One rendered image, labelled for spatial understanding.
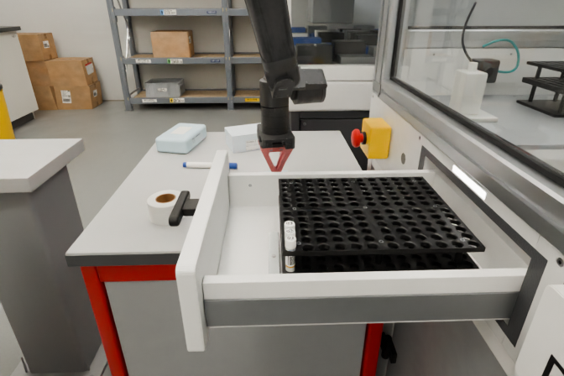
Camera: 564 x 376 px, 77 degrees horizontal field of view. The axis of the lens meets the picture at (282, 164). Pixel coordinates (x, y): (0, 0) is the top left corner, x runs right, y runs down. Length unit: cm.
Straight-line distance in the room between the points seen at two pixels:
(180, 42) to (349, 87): 324
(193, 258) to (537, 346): 32
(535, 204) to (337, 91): 91
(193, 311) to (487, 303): 30
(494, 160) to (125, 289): 63
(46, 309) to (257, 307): 104
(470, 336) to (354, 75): 88
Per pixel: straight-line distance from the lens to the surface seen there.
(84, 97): 484
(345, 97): 126
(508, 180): 44
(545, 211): 42
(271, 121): 70
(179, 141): 102
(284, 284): 37
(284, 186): 53
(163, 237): 69
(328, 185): 53
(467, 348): 60
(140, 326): 81
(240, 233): 54
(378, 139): 77
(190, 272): 34
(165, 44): 435
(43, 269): 127
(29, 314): 141
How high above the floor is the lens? 114
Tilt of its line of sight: 24 degrees down
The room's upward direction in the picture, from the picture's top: straight up
